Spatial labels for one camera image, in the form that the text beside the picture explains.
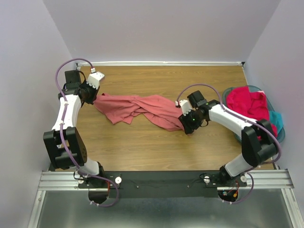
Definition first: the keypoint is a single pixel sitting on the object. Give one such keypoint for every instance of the magenta t shirt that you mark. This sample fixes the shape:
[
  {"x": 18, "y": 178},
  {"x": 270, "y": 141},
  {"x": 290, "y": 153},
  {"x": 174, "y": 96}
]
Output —
[{"x": 250, "y": 104}]

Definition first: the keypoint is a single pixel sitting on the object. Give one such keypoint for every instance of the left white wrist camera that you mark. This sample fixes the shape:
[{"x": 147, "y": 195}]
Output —
[{"x": 94, "y": 79}]

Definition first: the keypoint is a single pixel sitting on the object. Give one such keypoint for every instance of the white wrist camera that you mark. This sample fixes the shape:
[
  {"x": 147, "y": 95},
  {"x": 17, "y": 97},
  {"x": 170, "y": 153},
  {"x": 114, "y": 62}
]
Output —
[
  {"x": 185, "y": 107},
  {"x": 94, "y": 79}
]

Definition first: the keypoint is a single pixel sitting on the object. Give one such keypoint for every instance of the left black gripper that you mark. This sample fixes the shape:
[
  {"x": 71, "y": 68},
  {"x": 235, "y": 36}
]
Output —
[{"x": 90, "y": 100}]

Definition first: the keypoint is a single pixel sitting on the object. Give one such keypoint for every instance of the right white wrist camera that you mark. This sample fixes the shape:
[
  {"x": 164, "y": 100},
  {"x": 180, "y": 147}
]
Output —
[{"x": 185, "y": 107}]

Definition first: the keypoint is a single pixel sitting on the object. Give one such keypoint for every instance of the salmon pink t shirt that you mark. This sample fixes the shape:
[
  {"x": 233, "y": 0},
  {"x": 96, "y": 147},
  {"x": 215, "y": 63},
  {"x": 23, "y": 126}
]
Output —
[{"x": 159, "y": 110}]

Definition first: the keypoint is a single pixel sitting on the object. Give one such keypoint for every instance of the aluminium front rail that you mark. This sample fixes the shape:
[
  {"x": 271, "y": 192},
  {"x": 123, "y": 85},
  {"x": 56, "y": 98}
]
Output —
[{"x": 259, "y": 179}]

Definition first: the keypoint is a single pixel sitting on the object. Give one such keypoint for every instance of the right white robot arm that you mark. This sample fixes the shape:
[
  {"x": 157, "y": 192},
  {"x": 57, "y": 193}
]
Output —
[{"x": 258, "y": 143}]

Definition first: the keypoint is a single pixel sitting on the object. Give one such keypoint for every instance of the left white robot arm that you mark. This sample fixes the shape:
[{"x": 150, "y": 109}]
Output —
[{"x": 63, "y": 143}]

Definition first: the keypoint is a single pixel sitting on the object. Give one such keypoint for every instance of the teal t shirt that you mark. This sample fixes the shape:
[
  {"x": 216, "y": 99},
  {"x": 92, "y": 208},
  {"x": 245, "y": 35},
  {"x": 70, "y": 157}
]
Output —
[{"x": 276, "y": 120}]

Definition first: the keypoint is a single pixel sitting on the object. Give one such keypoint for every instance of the teal plastic basket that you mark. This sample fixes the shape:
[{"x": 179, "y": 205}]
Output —
[{"x": 281, "y": 135}]

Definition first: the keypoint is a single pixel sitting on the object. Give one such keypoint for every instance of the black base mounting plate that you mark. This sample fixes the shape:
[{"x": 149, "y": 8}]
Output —
[{"x": 160, "y": 184}]

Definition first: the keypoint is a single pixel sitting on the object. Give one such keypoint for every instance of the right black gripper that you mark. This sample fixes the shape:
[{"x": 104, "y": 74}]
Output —
[{"x": 188, "y": 127}]

